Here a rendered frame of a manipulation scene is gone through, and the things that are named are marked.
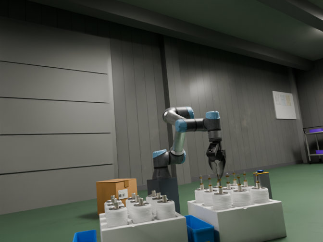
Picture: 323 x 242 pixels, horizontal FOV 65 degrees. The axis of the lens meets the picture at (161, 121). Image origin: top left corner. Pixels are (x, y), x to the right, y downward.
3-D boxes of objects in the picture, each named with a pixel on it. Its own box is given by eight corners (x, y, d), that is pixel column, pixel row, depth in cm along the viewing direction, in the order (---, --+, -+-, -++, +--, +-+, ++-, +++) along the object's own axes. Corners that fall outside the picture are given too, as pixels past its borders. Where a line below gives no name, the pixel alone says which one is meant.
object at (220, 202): (213, 228, 136) (208, 193, 139) (229, 225, 139) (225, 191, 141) (221, 233, 127) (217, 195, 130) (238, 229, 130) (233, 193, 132)
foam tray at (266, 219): (190, 230, 159) (187, 201, 162) (243, 221, 171) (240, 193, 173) (221, 250, 122) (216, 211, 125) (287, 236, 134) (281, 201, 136)
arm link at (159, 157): (152, 166, 213) (150, 151, 214) (167, 165, 216) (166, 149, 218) (155, 167, 201) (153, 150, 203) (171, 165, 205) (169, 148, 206)
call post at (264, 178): (259, 222, 164) (252, 173, 169) (268, 220, 166) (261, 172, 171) (267, 224, 158) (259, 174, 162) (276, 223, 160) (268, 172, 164)
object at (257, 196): (267, 219, 145) (262, 186, 148) (276, 223, 136) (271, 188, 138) (251, 221, 144) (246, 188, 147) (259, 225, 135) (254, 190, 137)
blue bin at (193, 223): (175, 239, 145) (173, 217, 147) (193, 235, 149) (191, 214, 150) (196, 257, 117) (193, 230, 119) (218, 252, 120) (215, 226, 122)
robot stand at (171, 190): (149, 217, 205) (146, 179, 209) (167, 213, 215) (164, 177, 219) (162, 221, 190) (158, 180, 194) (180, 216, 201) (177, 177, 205)
